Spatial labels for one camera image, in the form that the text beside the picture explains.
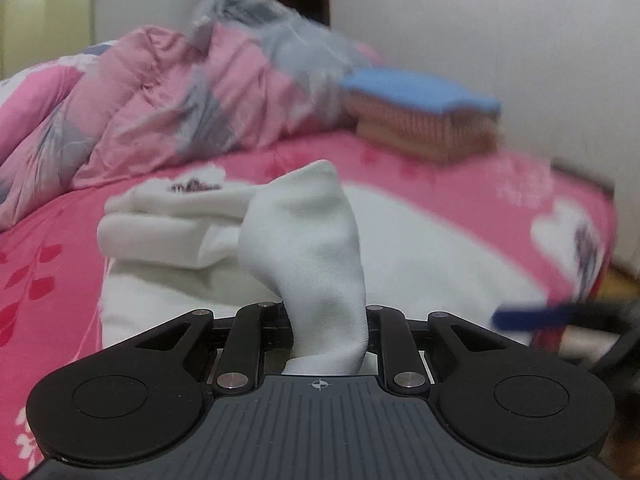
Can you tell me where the folded blue cloth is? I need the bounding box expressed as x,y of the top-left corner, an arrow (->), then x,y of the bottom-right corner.
341,66 -> 502,115

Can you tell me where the white sweatshirt with bear print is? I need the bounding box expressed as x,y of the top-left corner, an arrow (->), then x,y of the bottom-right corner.
96,159 -> 556,376

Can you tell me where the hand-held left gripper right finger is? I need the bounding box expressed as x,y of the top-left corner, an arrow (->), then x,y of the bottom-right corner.
366,305 -> 511,397

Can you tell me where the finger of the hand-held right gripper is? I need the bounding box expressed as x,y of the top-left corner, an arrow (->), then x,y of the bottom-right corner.
491,299 -> 636,335

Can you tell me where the pink grey quilt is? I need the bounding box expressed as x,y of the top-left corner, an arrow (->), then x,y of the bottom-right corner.
0,0 -> 381,233

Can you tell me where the pink floral bed sheet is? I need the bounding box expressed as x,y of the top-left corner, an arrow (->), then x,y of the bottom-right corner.
0,132 -> 618,476

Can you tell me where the pale yellow cabinet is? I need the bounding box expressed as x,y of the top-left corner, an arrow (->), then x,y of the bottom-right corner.
0,0 -> 98,81

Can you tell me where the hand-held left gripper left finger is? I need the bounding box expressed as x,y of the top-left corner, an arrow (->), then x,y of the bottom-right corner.
134,302 -> 293,397

